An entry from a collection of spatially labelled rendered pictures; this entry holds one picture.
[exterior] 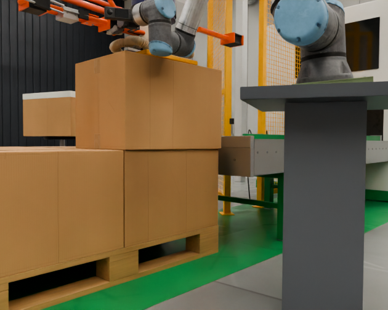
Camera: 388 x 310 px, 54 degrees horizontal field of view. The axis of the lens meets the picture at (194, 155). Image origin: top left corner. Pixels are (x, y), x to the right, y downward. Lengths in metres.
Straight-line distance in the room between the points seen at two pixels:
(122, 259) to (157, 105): 0.66
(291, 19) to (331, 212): 0.61
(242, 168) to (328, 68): 0.82
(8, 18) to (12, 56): 1.13
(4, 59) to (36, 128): 9.49
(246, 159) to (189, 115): 0.39
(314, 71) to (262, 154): 0.78
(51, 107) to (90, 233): 2.33
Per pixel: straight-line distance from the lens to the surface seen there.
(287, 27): 1.22
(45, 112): 3.77
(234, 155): 2.01
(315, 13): 1.20
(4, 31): 13.45
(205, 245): 1.97
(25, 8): 1.64
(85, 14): 1.72
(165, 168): 1.71
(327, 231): 1.32
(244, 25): 5.75
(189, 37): 1.63
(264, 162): 2.05
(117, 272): 1.63
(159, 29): 1.53
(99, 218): 1.53
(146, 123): 1.63
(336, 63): 1.37
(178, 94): 1.76
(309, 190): 1.30
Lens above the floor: 0.58
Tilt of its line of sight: 2 degrees down
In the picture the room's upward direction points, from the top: straight up
